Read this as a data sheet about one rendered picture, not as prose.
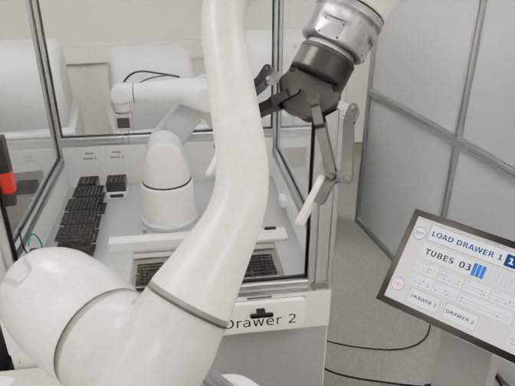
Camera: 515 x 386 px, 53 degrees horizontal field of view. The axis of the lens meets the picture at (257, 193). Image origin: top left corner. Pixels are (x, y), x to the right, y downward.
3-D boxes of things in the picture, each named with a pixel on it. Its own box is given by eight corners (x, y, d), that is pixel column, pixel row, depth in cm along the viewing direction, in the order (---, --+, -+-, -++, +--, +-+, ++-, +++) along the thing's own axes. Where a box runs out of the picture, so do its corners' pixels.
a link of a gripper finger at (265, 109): (301, 93, 64) (297, 83, 64) (222, 128, 67) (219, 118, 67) (307, 100, 68) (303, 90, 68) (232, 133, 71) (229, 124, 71)
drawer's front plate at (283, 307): (303, 326, 168) (305, 299, 164) (215, 335, 165) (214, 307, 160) (303, 322, 170) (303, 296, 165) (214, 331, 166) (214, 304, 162)
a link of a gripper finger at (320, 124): (311, 102, 68) (321, 99, 67) (331, 184, 66) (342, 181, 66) (305, 94, 64) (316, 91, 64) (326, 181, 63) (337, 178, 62)
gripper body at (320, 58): (295, 28, 63) (260, 96, 64) (356, 54, 61) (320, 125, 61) (306, 49, 70) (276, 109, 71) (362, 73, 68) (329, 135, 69)
